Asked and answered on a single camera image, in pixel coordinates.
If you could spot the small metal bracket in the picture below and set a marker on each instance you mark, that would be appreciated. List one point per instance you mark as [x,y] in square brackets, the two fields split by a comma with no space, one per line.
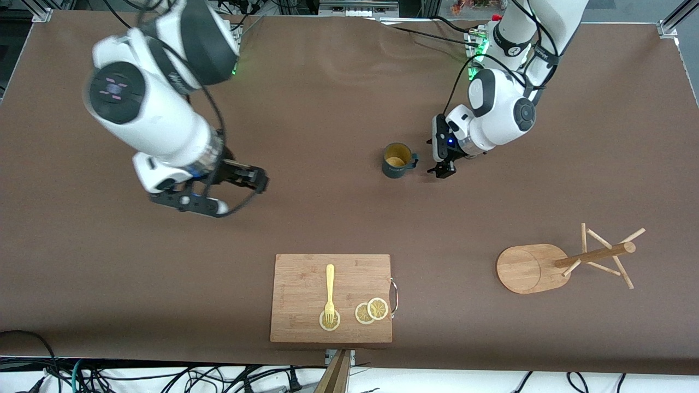
[350,356]

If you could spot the grey power strip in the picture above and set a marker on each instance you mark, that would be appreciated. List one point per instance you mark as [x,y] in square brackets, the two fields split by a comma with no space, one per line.
[355,11]

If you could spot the aluminium corner profile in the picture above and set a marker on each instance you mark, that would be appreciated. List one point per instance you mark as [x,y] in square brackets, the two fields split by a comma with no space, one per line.
[680,12]

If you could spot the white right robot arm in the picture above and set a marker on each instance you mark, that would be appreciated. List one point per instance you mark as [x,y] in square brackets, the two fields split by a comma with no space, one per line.
[158,120]

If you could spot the yellow plastic fork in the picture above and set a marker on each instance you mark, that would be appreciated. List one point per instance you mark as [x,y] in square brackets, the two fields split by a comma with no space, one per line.
[330,284]

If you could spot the brown table cover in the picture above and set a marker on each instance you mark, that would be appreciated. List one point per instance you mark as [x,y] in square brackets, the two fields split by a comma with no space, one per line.
[349,164]

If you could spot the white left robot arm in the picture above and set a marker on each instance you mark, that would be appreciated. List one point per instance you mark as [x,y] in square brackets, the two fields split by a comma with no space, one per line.
[502,109]

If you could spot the wooden beam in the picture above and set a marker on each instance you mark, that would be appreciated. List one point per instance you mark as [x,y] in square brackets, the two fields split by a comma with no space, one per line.
[336,377]

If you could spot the black power plug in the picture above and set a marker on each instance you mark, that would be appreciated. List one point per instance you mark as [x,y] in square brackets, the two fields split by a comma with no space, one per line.
[295,382]

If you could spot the lemon slice under fork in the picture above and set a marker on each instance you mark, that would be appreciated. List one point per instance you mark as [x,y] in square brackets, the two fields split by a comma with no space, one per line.
[330,326]

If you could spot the dark teal cup yellow inside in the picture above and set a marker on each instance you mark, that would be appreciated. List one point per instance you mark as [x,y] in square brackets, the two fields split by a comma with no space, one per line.
[394,170]

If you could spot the wooden mug rack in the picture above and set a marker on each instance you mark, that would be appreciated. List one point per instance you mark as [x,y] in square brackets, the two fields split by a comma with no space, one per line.
[527,270]

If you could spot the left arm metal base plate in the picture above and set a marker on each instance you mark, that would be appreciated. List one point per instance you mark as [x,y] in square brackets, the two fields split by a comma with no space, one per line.
[471,41]

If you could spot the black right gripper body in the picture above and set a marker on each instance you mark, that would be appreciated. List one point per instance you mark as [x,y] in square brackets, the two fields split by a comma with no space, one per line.
[234,171]

